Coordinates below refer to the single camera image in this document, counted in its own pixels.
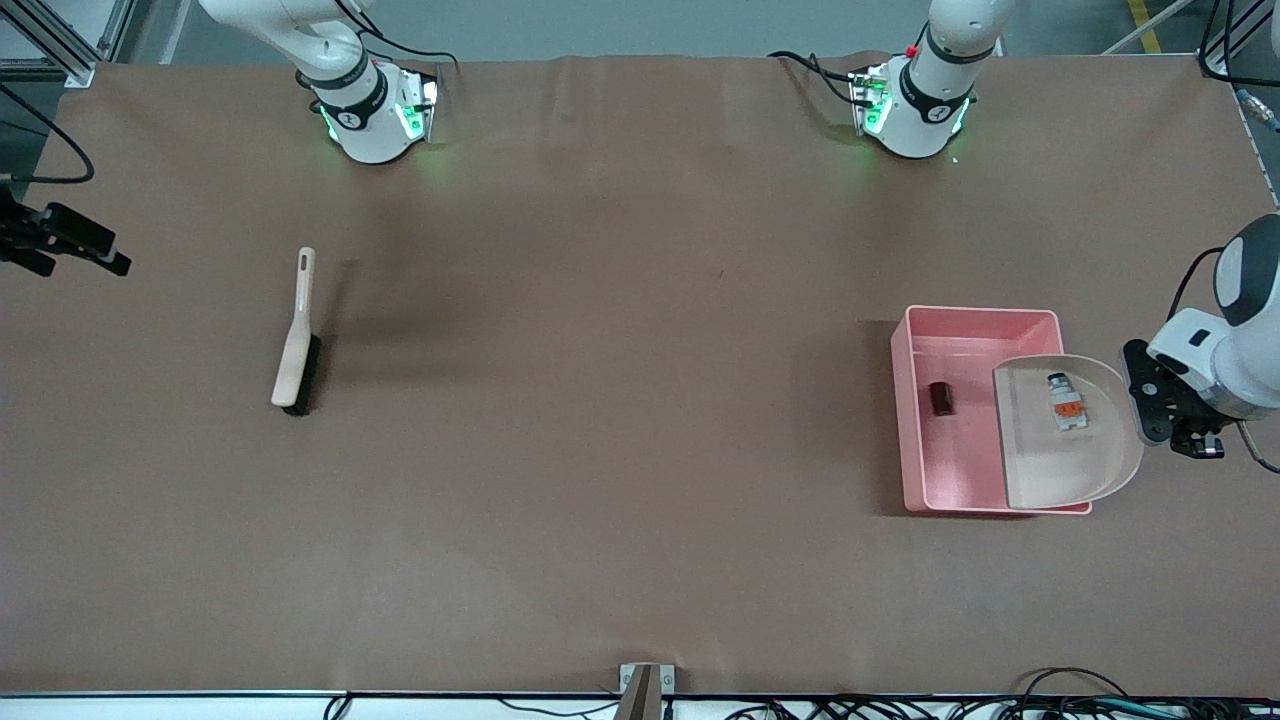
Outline light hand brush black bristles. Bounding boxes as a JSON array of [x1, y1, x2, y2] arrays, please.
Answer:
[[270, 247, 323, 418]]

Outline thin black cable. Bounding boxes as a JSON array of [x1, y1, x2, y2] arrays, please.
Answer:
[[322, 692, 623, 720]]

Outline brown table mat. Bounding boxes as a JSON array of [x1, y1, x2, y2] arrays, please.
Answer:
[[0, 50, 1280, 698]]

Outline aluminium frame profile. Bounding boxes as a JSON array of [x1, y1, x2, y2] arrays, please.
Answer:
[[1198, 40, 1246, 81], [0, 0, 136, 89]]

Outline metal cable connector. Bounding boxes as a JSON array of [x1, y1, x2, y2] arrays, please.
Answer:
[[1236, 86, 1280, 136]]

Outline light plastic dustpan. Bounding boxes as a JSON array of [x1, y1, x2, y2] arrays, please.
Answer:
[[992, 352, 1147, 512]]

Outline tangled black cable bundle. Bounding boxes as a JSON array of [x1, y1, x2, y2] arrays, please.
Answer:
[[720, 667, 1280, 720]]

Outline pink plastic bin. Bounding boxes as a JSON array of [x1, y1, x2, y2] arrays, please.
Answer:
[[890, 305, 1093, 517]]

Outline black base cable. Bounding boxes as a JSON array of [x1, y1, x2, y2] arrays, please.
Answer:
[[335, 0, 461, 69], [768, 50, 873, 107]]

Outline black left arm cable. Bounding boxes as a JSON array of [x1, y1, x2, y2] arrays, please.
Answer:
[[1165, 0, 1280, 477]]

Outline metal table edge bracket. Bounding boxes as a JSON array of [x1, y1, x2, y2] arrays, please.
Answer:
[[619, 663, 677, 720]]

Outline black left base cable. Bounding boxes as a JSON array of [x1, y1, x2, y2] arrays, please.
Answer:
[[768, 50, 873, 107]]

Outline black right base cable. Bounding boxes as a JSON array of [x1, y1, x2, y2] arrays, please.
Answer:
[[335, 0, 461, 69]]

